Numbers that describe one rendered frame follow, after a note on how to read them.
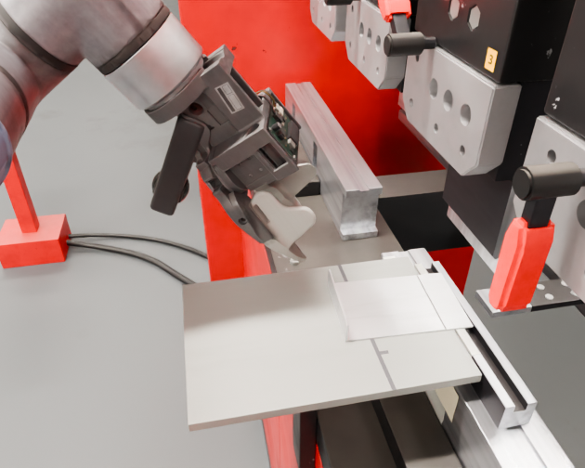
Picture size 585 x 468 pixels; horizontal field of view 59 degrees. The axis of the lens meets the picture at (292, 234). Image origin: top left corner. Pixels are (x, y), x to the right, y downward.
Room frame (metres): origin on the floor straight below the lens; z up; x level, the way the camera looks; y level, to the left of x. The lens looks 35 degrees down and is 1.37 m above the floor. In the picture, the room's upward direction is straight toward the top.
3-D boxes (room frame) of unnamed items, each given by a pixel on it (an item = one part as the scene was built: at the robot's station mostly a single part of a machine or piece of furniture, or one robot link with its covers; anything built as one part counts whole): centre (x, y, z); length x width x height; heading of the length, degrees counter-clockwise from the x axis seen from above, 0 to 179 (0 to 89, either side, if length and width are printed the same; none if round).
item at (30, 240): (1.83, 1.11, 0.41); 0.25 x 0.20 x 0.83; 101
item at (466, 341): (0.41, -0.16, 0.99); 0.14 x 0.01 x 0.03; 11
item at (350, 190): (0.94, -0.06, 0.92); 0.50 x 0.06 x 0.10; 11
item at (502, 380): (0.38, -0.18, 0.98); 0.20 x 0.03 x 0.03; 11
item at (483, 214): (0.40, -0.17, 1.13); 0.10 x 0.02 x 0.10; 11
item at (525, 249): (0.24, -0.14, 1.20); 0.04 x 0.02 x 0.10; 101
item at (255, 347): (0.37, -0.03, 1.00); 0.26 x 0.18 x 0.01; 101
